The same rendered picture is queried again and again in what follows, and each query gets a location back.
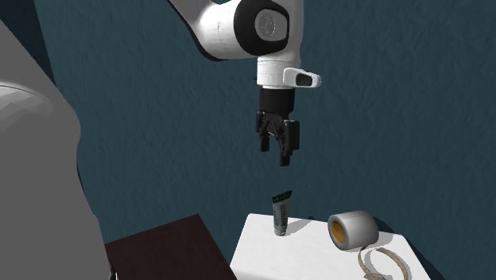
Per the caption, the white and green tube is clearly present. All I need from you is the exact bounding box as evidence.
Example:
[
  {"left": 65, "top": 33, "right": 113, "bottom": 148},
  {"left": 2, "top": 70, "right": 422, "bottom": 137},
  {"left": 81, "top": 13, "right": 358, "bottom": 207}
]
[{"left": 271, "top": 189, "right": 293, "bottom": 237}]

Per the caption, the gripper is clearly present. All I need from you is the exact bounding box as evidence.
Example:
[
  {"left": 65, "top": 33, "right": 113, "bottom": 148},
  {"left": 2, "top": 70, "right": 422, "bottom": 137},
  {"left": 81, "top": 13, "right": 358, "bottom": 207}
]
[{"left": 254, "top": 87, "right": 301, "bottom": 168}]

